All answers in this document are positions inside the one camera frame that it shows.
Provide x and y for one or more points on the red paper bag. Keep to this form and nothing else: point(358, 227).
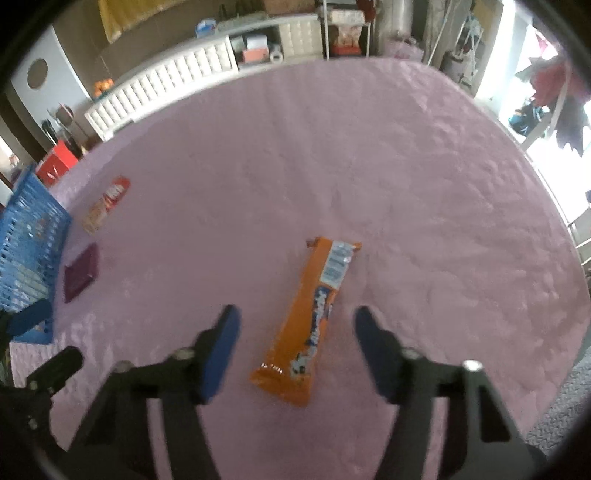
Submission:
point(57, 164)

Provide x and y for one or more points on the white tufted TV cabinet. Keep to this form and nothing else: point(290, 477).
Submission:
point(161, 87)

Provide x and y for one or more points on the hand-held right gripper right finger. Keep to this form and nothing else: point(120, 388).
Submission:
point(376, 355)

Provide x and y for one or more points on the white metal rack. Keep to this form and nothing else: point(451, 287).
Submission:
point(346, 32)

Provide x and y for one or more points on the white paper roll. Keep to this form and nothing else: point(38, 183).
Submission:
point(276, 57)

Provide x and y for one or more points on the blue plastic basket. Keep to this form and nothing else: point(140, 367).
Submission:
point(27, 240)

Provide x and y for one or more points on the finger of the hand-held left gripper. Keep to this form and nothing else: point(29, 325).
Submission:
point(55, 364)
point(30, 317)

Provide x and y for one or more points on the round brown wall disc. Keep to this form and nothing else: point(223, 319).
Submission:
point(38, 73)

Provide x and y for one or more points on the maroon snack packet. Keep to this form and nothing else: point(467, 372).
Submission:
point(82, 272)

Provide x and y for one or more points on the red cartoon snack packet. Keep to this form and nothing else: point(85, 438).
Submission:
point(113, 194)

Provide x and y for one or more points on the blue tissue box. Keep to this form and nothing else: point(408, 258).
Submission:
point(206, 28)

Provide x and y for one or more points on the cardboard box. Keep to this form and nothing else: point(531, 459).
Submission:
point(291, 5)

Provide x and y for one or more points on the pink box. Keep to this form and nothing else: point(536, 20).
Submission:
point(255, 55)

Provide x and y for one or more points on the pile of oranges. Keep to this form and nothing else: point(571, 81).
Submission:
point(104, 86)

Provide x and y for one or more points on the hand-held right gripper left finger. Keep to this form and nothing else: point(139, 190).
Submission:
point(217, 355)

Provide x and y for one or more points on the white shopping bag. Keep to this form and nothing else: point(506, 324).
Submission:
point(402, 48)

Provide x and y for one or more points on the long orange snack packet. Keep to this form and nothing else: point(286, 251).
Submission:
point(300, 350)

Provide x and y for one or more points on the yellow cloth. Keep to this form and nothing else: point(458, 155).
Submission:
point(138, 16)

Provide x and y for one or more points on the hanging dark red clothes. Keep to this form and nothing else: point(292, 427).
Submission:
point(554, 87)

